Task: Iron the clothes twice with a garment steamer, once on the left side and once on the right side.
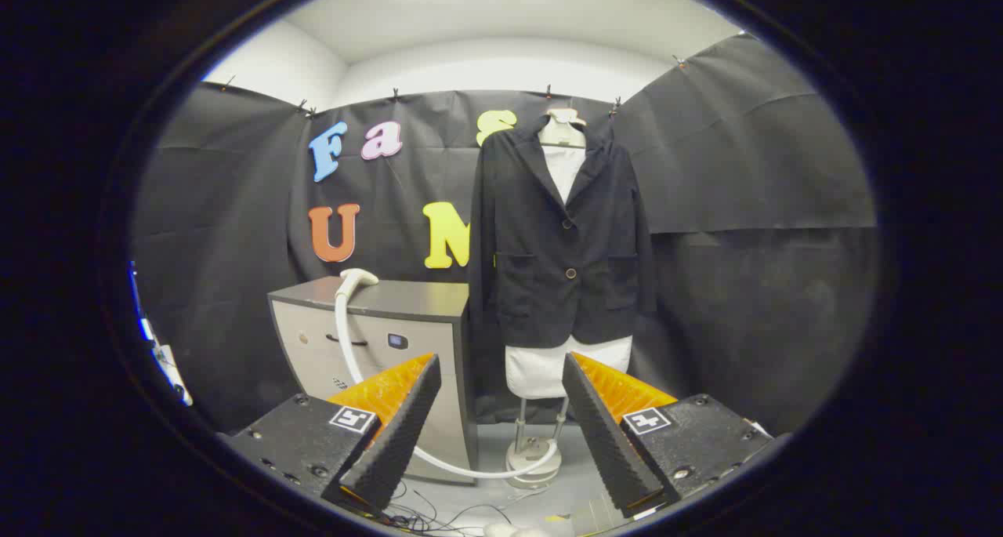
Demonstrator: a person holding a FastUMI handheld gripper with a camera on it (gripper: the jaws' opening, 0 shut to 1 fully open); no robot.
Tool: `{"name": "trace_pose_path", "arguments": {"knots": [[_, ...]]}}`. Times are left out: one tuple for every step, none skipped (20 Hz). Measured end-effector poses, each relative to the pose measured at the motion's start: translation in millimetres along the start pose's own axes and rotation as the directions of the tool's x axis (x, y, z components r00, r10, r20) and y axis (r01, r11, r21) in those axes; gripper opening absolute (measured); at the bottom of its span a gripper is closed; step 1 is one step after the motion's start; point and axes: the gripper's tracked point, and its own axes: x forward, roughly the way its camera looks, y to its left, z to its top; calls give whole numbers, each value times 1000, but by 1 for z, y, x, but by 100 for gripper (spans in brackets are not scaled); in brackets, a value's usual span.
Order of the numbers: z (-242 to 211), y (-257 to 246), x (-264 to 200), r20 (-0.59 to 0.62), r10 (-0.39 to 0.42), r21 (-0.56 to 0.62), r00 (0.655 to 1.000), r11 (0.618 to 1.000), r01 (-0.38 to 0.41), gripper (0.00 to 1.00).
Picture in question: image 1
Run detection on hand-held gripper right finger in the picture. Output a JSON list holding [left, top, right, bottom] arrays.
[[561, 351, 775, 521]]

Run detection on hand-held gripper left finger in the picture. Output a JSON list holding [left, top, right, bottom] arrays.
[[219, 353, 442, 518]]

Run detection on white garment steamer with hose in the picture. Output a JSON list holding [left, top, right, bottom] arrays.
[[334, 268, 559, 481]]

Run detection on black button-up jacket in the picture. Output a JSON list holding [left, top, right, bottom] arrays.
[[468, 118, 657, 348]]

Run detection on metal mannequin stand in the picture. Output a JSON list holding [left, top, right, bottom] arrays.
[[505, 396, 570, 491]]

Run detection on white mannequin torso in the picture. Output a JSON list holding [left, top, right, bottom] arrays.
[[504, 107, 634, 401]]

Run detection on grey cabinet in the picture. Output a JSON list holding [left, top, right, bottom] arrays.
[[267, 277, 479, 487]]

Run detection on black backdrop cloth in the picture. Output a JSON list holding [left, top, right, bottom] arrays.
[[129, 34, 878, 436]]

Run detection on computer monitor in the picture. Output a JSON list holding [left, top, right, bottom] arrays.
[[129, 261, 156, 343]]

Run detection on black floor cable tangle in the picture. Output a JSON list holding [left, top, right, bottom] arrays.
[[382, 481, 541, 535]]

